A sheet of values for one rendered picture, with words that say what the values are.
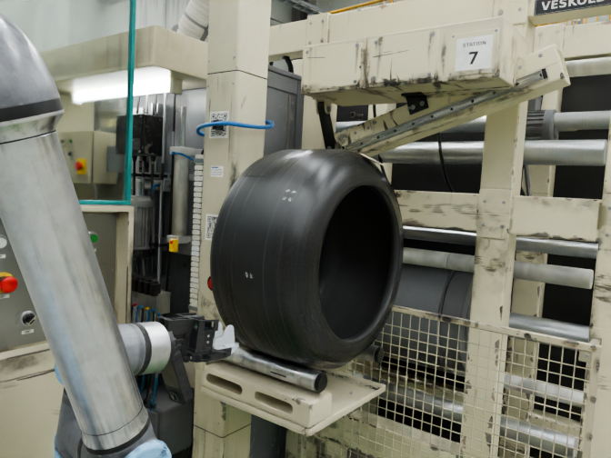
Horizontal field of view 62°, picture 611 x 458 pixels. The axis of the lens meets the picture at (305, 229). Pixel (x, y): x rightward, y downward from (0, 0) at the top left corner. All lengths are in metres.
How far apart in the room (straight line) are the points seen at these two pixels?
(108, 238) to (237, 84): 0.58
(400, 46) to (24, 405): 1.34
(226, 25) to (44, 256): 1.01
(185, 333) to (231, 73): 0.76
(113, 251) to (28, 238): 0.94
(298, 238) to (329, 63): 0.68
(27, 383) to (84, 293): 0.83
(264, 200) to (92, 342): 0.57
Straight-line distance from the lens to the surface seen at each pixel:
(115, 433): 0.77
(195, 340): 1.00
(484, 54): 1.38
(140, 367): 0.92
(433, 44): 1.44
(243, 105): 1.46
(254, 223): 1.13
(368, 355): 1.45
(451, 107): 1.53
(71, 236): 0.66
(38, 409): 1.53
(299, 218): 1.08
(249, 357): 1.33
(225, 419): 1.58
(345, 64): 1.56
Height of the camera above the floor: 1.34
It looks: 4 degrees down
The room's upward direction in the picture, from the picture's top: 3 degrees clockwise
